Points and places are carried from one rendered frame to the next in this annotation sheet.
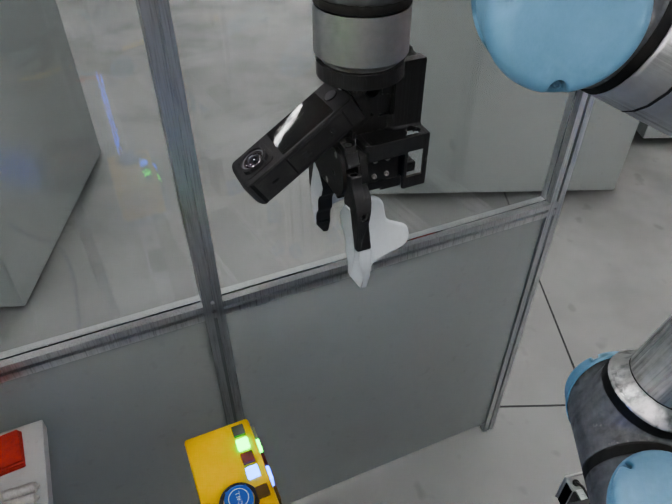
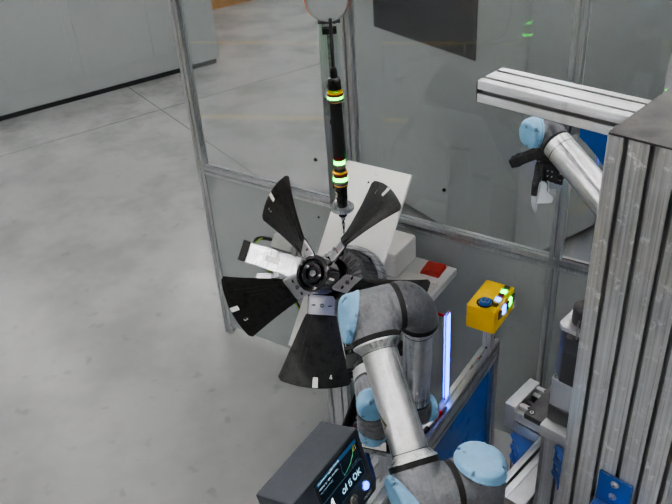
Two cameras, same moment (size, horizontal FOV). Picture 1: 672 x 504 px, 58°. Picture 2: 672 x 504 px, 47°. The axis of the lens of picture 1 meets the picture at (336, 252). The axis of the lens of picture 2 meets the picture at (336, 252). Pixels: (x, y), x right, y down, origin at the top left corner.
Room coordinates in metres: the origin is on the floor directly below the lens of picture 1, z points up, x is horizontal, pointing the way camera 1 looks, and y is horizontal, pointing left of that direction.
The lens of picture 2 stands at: (-1.04, -1.33, 2.59)
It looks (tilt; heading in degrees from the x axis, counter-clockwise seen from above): 33 degrees down; 59
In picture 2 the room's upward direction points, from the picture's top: 4 degrees counter-clockwise
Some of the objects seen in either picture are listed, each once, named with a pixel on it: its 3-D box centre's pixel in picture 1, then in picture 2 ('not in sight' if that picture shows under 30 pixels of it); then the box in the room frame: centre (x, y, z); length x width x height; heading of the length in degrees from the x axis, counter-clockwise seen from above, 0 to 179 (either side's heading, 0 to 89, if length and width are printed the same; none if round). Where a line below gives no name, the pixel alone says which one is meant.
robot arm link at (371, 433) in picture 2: not in sight; (377, 422); (-0.20, -0.09, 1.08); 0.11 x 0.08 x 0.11; 164
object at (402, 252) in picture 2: not in sight; (388, 251); (0.48, 0.77, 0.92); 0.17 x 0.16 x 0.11; 23
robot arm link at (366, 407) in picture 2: not in sight; (370, 397); (-0.22, -0.09, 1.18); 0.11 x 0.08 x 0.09; 60
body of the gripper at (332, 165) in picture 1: (366, 121); (552, 159); (0.46, -0.03, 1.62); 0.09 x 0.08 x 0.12; 113
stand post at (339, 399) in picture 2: not in sight; (342, 415); (0.06, 0.53, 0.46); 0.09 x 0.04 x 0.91; 113
